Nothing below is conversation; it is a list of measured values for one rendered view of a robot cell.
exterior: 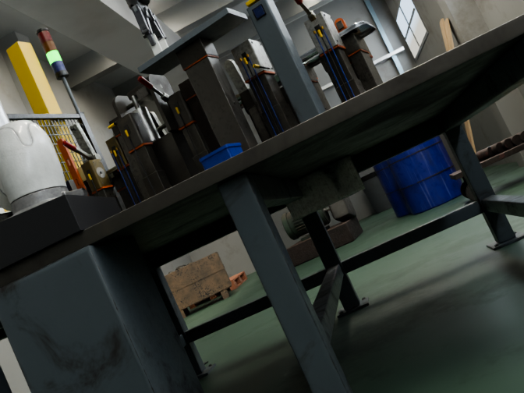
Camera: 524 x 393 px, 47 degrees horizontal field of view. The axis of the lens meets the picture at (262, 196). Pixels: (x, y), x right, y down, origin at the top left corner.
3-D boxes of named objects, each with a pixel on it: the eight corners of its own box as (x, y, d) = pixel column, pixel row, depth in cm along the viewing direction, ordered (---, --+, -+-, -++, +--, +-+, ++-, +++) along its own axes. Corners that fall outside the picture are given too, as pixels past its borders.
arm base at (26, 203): (71, 197, 153) (64, 177, 153) (-3, 228, 156) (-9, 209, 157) (102, 199, 171) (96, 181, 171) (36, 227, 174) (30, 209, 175)
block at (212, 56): (269, 164, 192) (210, 39, 195) (259, 166, 185) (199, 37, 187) (244, 177, 196) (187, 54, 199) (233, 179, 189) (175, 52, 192)
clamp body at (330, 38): (379, 115, 193) (331, 15, 196) (370, 115, 183) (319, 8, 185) (359, 125, 197) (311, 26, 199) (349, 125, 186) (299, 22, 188)
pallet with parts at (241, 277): (207, 297, 937) (198, 278, 939) (250, 277, 925) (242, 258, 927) (186, 311, 828) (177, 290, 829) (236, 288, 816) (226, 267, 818)
